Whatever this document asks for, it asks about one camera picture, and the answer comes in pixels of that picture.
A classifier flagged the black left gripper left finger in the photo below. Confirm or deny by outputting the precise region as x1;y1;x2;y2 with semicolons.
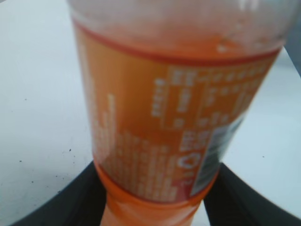
12;162;106;226

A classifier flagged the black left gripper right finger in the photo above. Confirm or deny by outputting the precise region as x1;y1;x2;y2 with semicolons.
204;164;301;226

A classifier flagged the orange soda plastic bottle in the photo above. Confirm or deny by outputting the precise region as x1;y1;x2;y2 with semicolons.
68;0;301;226

